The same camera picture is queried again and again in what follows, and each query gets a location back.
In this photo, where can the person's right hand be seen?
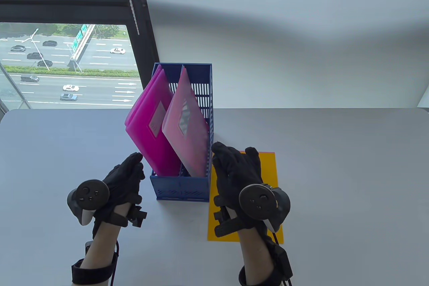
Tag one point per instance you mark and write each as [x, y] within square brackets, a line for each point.
[234, 172]

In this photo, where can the person's left hand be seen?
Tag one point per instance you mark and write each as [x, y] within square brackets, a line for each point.
[127, 178]

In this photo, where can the yellow cardstock sheet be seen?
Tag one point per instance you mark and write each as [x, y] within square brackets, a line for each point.
[269, 168]

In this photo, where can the pink L-shaped folder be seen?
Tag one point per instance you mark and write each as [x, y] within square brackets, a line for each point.
[157, 152]
[154, 76]

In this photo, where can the frosted clear L-shaped folder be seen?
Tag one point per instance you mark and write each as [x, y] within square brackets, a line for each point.
[187, 152]

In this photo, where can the small black forearm box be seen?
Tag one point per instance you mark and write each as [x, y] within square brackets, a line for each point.
[89, 247]

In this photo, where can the person's left forearm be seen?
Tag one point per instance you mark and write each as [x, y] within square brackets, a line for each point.
[100, 245]

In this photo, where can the black forearm battery box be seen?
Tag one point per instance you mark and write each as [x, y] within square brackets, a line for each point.
[284, 262]

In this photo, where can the person's right forearm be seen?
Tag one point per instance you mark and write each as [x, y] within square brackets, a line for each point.
[254, 252]

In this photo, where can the grey white hand controller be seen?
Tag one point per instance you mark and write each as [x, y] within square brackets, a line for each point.
[258, 200]
[88, 195]

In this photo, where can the blue plastic file holder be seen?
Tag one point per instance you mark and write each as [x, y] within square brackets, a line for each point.
[181, 192]

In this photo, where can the grey diagonal window bar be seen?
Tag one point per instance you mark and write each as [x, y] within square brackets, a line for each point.
[13, 84]

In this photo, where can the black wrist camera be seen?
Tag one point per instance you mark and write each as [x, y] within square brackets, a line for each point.
[219, 217]
[139, 215]

